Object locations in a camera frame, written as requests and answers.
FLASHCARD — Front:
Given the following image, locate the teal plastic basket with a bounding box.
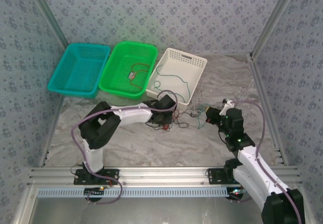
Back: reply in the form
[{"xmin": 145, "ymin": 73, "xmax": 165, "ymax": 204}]
[{"xmin": 47, "ymin": 43, "xmax": 111, "ymax": 99}]

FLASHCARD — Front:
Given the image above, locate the small black controller board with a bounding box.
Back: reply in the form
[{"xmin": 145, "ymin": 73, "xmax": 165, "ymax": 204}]
[
  {"xmin": 84, "ymin": 186, "xmax": 106, "ymax": 202},
  {"xmin": 228, "ymin": 186, "xmax": 249, "ymax": 202}
]

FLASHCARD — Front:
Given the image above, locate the grey metal panel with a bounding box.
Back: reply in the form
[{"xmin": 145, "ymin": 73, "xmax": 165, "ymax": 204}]
[{"xmin": 14, "ymin": 186, "xmax": 315, "ymax": 224}]

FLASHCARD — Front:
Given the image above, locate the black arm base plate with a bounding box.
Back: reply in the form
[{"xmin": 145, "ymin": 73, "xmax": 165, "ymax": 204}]
[
  {"xmin": 73, "ymin": 168, "xmax": 120, "ymax": 185},
  {"xmin": 207, "ymin": 167, "xmax": 243, "ymax": 185}
]

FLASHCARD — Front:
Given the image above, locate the white slotted cable duct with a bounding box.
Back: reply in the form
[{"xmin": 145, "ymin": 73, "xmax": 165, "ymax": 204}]
[{"xmin": 37, "ymin": 186, "xmax": 229, "ymax": 198}]

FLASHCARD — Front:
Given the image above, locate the aluminium corner post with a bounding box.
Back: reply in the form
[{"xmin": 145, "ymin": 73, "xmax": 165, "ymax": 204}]
[
  {"xmin": 249, "ymin": 0, "xmax": 302, "ymax": 58},
  {"xmin": 26, "ymin": 0, "xmax": 65, "ymax": 45}
]

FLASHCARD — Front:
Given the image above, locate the green plastic basket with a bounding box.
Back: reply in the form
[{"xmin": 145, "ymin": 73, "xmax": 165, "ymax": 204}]
[{"xmin": 98, "ymin": 41, "xmax": 158, "ymax": 100}]

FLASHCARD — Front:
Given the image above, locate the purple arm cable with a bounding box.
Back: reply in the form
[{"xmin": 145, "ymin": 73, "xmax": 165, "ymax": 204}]
[
  {"xmin": 231, "ymin": 99, "xmax": 303, "ymax": 224},
  {"xmin": 71, "ymin": 89, "xmax": 179, "ymax": 206}
]

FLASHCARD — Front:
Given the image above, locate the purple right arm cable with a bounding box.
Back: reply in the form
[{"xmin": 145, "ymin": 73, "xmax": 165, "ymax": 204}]
[{"xmin": 231, "ymin": 99, "xmax": 303, "ymax": 224}]

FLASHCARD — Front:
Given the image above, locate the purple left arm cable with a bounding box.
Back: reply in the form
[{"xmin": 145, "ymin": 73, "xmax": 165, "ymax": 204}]
[{"xmin": 71, "ymin": 89, "xmax": 179, "ymax": 206}]

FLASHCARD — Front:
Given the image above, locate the aluminium mounting rail beam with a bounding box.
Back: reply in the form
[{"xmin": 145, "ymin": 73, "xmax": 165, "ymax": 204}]
[{"xmin": 27, "ymin": 167, "xmax": 301, "ymax": 186}]

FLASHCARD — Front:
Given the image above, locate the white plastic basket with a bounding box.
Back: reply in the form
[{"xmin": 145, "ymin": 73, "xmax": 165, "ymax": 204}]
[{"xmin": 145, "ymin": 47, "xmax": 208, "ymax": 106}]

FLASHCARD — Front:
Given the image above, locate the long green cable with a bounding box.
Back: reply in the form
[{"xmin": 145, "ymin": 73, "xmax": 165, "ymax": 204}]
[{"xmin": 153, "ymin": 65, "xmax": 192, "ymax": 103}]

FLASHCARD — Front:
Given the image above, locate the short green cable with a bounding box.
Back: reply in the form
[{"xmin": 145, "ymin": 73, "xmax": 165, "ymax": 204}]
[{"xmin": 196, "ymin": 103, "xmax": 210, "ymax": 131}]

